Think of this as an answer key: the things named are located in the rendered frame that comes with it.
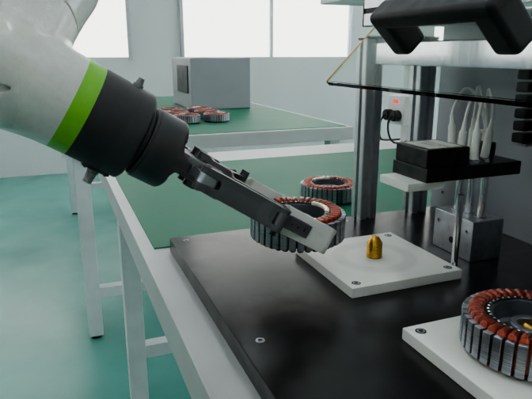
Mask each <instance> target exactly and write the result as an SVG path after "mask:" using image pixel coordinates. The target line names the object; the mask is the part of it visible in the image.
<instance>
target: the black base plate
mask: <svg viewBox="0 0 532 399"><path fill-rule="evenodd" d="M435 209H436V207H434V206H433V207H426V211H425V212H419V211H418V212H417V213H410V212H408V211H405V210H400V211H387V212H381V213H376V215H375V218H366V219H362V220H360V219H357V218H356V217H357V216H355V217H354V216H348V217H346V222H345V235H344V238H354V237H360V236H366V235H372V234H383V233H389V232H390V233H392V234H395V235H397V236H398V237H400V238H403V239H405V240H406V241H408V242H410V243H412V244H414V245H416V246H418V247H420V248H422V249H424V250H426V251H427V252H429V253H431V254H433V255H435V256H437V257H439V258H441V259H443V260H445V261H446V262H448V263H450V262H451V253H450V252H448V251H446V250H445V249H441V248H440V247H438V246H436V245H433V233H434V225H435ZM170 252H171V253H172V254H173V257H174V258H175V260H176V261H177V263H178V264H179V266H180V268H181V270H182V271H183V273H184V274H185V276H186V277H187V279H188V281H189V282H190V284H191V285H192V287H193V289H194V291H195V292H196V293H197V295H198V297H199V299H200V300H201V302H202V303H203V305H204V307H205V308H206V310H207V312H208V313H209V314H210V316H211V318H212V320H213V321H214V323H215V324H216V326H217V327H218V330H219V331H220V333H221V334H222V336H223V337H224V339H225V341H226V342H227V343H228V345H229V347H230V349H231V350H232V352H233V353H234V355H235V357H236V358H237V360H238V362H239V363H240V364H241V366H242V368H243V370H244V371H245V373H246V374H247V376H248V377H249V380H250V381H251V383H252V384H253V386H254V387H255V389H256V391H257V392H258V393H259V395H260V397H261V399H476V398H475V397H474V396H473V395H471V394H470V393H469V392H468V391H466V390H465V389H464V388H462V387H461V386H460V385H459V384H458V383H456V382H455V381H454V380H453V379H452V378H450V377H449V376H448V375H446V374H445V373H444V372H442V371H441V370H440V369H439V368H438V367H437V366H436V365H434V364H433V363H432V362H430V361H429V360H428V359H426V358H425V357H424V356H423V355H421V354H420V353H419V352H418V351H417V350H416V349H414V348H413V347H412V346H410V345H409V344H408V343H407V342H405V341H404V340H403V339H402V330H403V328H405V327H409V326H413V325H420V324H423V323H428V322H432V321H438V320H442V319H446V318H450V317H457V316H461V313H462V303H463V302H464V300H466V298H468V297H470V295H473V294H476V293H477V292H480V291H487V290H490V289H497V288H503V289H506V288H511V289H513V290H514V289H516V288H520V289H522V291H524V290H526V289H529V290H532V245H531V244H528V243H526V242H524V241H520V240H518V239H516V238H513V237H510V236H508V235H506V234H502V238H501V245H500V256H499V257H496V258H491V259H486V260H478V261H473V262H469V261H467V260H464V259H462V258H461V257H458V268H460V269H461V270H462V277H461V278H460V279H454V280H449V281H445V282H440V283H432V284H428V285H423V286H418V287H410V288H406V289H401V290H397V291H389V292H384V293H380V294H372V295H368V296H363V297H358V298H351V297H349V296H348V295H347V294H346V293H344V292H343V291H342V290H341V289H340V288H339V287H337V286H336V285H335V284H334V283H332V282H331V281H330V280H328V279H327V278H326V277H324V276H323V275H322V274H321V273H320V272H319V271H317V270H316V269H315V268H314V267H312V266H311V265H310V264H308V263H307V262H306V261H305V260H303V259H302V258H301V257H300V256H299V255H298V254H296V253H291V252H290V251H289V250H288V251H287V252H284V251H282V250H280V251H277V250H275V249H270V248H269V247H265V246H264V245H261V244H260V243H257V242H256V241H254V240H253V239H252V238H251V236H250V229H243V230H231V231H225V232H218V233H211V234H199V235H192V236H185V237H173V238H170Z"/></svg>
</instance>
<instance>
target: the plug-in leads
mask: <svg viewBox="0 0 532 399"><path fill-rule="evenodd" d="M458 102H459V100H456V101H455V102H454V105H453V107H452V109H451V112H450V123H449V125H448V138H447V142H449V143H455V144H456V124H454V110H455V107H456V105H457V103H458ZM477 103H478V105H479V110H478V114H477V120H476V118H475V117H476V112H477ZM471 104H472V101H470V102H469V103H468V106H467V108H466V111H465V116H464V120H463V122H462V128H461V130H460V131H459V135H458V144H459V145H463V146H465V145H466V136H467V131H466V126H467V117H468V113H469V109H470V106H471ZM489 114H490V104H489V103H482V102H475V103H474V108H473V118H472V120H471V125H470V128H469V138H468V147H469V162H474V163H480V161H484V158H489V159H490V157H489V156H491V155H495V151H496V143H495V142H492V137H493V133H494V130H493V127H494V121H495V120H494V118H495V104H492V117H491V119H490V122H489ZM481 115H482V120H483V125H484V129H480V118H481ZM488 122H489V124H488ZM481 133H483V135H482V139H481ZM479 155H480V156H479Z"/></svg>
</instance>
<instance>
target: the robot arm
mask: <svg viewBox="0 0 532 399"><path fill-rule="evenodd" d="M98 1H99V0H0V129H2V130H4V131H8V132H12V133H14V134H17V135H21V136H24V137H26V138H28V139H32V140H34V141H36V142H38V143H41V144H44V145H45V146H48V147H50V148H52V149H54V150H57V151H58V152H60V153H62V154H65V155H67V156H69V157H71V158H73V159H75V160H78V161H80V162H81V164H82V165H83V167H84V168H86V167H87V170H86V173H85V176H84V177H83V179H82V180H83V181H84V182H86V183H87V184H92V182H93V180H94V178H95V176H96V175H97V174H98V173H100V174H102V175H103V177H109V175H110V176H111V177H117V176H119V175H120V174H121V173H122V172H123V171H124V170H125V171H126V173H127V175H129V176H131V177H134V178H136V179H138V180H140V181H142V182H144V183H146V184H149V185H151V186H154V187H157V186H159V185H161V184H163V183H164V182H165V181H167V179H168V177H169V176H170V175H171V174H173V173H177V174H178V176H177V178H178V179H180V180H182V181H183V182H182V184H184V185H186V186H188V187H189V188H191V189H195V190H196V191H201V192H202V193H204V194H206V195H207V196H210V197H211V198H212V199H214V200H218V201H220V202H222V203H224V204H226V205H227V206H229V207H232V208H233V209H235V210H236V211H239V212H241V213H242V214H244V215H246V216H248V217H250V218H251V219H253V220H255V221H257V222H259V223H261V224H262V225H264V226H266V227H268V228H270V229H271V231H270V233H269V234H270V235H272V236H273V237H275V235H276V233H278V234H279V233H281V234H283V235H285V236H287V237H289V238H291V239H293V240H295V241H297V242H299V243H301V244H303V245H305V246H307V247H309V248H311V249H313V250H315V251H317V252H319V253H322V254H325V252H326V250H327V248H328V247H329V245H330V243H331V242H332V240H333V238H334V237H335V235H336V233H337V232H336V230H335V229H333V228H332V227H330V226H328V225H326V224H324V223H323V222H320V221H318V220H316V219H315V218H313V217H311V216H309V215H307V214H305V213H303V212H301V211H299V210H298V209H296V208H294V207H292V206H290V205H288V204H284V205H282V204H280V203H277V202H276V201H275V200H273V199H274V198H280V197H284V198H285V199H286V196H284V195H282V194H280V193H278V192H276V191H275V190H273V189H271V188H269V187H267V186H265V185H263V184H262V183H260V182H258V181H256V180H254V179H252V178H248V176H249V174H250V173H249V172H247V171H245V170H244V169H242V171H241V172H240V174H239V173H238V172H237V170H235V169H230V168H228V167H226V166H224V165H222V164H220V163H219V161H218V160H217V159H215V158H213V157H212V156H211V155H209V154H207V152H205V151H204V150H201V149H200V148H199V147H197V146H194V147H193V149H191V148H189V147H187V146H186V144H187V143H188V137H189V127H188V125H187V123H185V122H184V121H183V120H181V119H179V118H177V117H175V116H174V115H172V114H170V113H168V112H166V111H165V110H163V109H161V108H160V109H157V104H158V102H157V98H156V97H155V95H153V94H152V93H149V92H148V91H146V90H144V89H143V88H144V87H143V84H144V81H145V80H144V79H142V78H140V77H139V79H137V80H136V82H133V84H132V83H131V82H129V81H128V80H127V79H125V78H122V77H121V76H119V75H118V74H116V73H114V72H112V71H110V70H109V69H107V68H105V67H103V66H102V65H100V64H98V63H95V62H94V61H93V60H91V59H89V58H87V57H85V56H84V55H82V54H81V53H79V52H77V51H75V50H74V49H73V48H72V47H73V45H74V42H75V41H76V39H77V37H78V35H79V33H80V32H81V30H82V28H83V26H84V25H85V23H86V22H87V21H88V19H89V17H90V16H91V14H92V13H93V11H94V10H95V8H96V6H97V3H98ZM247 178H248V179H247ZM245 181H246V182H245Z"/></svg>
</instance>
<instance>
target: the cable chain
mask: <svg viewBox="0 0 532 399"><path fill-rule="evenodd" d="M514 117H515V118H519V119H525V120H515V121H514V122H513V130H516V131H525V132H514V133H512V136H511V141H512V142H514V143H515V145H517V146H524V147H528V146H532V132H529V131H532V120H528V119H532V108H516V109H515V115H514Z"/></svg>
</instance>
